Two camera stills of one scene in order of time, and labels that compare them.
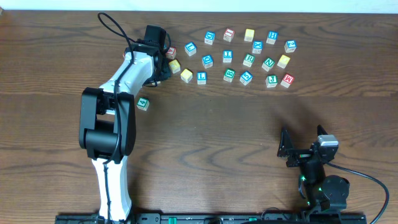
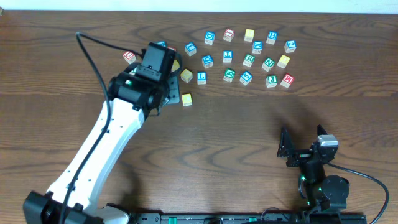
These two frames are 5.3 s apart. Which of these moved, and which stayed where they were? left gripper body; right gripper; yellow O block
Moved: left gripper body
Stayed: yellow O block; right gripper
